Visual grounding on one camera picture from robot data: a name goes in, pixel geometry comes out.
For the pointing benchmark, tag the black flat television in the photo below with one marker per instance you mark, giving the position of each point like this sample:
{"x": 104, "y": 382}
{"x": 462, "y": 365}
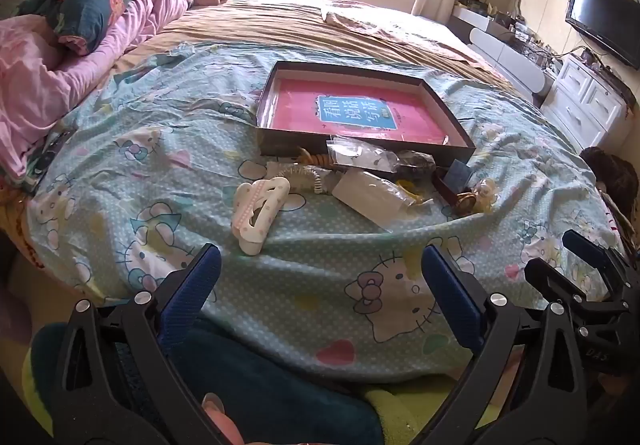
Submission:
{"x": 605, "y": 17}

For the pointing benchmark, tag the white grey vanity desk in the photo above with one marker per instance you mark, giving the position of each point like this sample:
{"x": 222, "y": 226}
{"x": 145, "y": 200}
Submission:
{"x": 505, "y": 55}

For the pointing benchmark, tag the pink quilt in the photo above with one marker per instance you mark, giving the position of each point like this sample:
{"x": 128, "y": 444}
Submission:
{"x": 30, "y": 75}

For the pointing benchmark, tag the tan bed sheet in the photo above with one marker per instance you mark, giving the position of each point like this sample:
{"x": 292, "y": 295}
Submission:
{"x": 260, "y": 32}

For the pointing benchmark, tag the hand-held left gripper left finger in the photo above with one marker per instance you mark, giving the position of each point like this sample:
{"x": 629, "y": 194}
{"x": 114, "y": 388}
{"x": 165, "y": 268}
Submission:
{"x": 192, "y": 282}

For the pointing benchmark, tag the small blue box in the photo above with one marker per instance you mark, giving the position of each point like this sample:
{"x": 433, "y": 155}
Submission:
{"x": 457, "y": 175}

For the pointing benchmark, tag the dark hair accessory in bag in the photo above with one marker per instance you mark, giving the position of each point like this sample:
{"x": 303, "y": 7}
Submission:
{"x": 415, "y": 165}

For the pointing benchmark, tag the dark brown shallow box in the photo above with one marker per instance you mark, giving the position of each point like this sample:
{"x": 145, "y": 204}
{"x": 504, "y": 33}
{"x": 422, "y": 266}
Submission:
{"x": 265, "y": 125}

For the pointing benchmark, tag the yellow green cloth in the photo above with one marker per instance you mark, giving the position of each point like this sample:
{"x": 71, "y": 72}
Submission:
{"x": 400, "y": 407}

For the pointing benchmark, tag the white card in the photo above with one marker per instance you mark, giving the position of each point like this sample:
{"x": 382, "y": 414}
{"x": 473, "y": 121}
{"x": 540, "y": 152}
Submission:
{"x": 367, "y": 200}

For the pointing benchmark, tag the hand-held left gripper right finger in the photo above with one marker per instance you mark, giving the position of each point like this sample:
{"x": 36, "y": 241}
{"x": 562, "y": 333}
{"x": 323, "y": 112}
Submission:
{"x": 450, "y": 297}

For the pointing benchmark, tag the white drawer dresser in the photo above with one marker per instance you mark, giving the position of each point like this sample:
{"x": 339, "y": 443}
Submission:
{"x": 585, "y": 100}

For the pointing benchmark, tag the dark teal fleece cloth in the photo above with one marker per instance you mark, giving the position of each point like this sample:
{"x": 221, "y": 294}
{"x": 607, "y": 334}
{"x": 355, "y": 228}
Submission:
{"x": 260, "y": 385}

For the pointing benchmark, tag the pearl flower hair clip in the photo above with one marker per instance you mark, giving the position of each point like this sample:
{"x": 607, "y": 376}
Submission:
{"x": 486, "y": 192}

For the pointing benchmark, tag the dark blue floral pillow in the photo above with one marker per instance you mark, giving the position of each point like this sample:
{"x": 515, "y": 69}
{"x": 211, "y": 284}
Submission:
{"x": 80, "y": 5}

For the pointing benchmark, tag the white hair claw clip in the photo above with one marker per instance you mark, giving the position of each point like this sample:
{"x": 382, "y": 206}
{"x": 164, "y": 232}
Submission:
{"x": 255, "y": 212}

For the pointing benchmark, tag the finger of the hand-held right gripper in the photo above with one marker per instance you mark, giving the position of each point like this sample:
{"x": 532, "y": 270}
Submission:
{"x": 547, "y": 277}
{"x": 585, "y": 245}

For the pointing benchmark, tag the pink book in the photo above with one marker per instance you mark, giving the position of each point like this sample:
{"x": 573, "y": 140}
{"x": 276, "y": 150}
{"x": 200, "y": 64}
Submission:
{"x": 300, "y": 105}

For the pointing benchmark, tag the small red box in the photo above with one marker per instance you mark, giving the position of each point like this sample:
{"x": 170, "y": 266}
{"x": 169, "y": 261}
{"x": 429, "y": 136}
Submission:
{"x": 444, "y": 191}

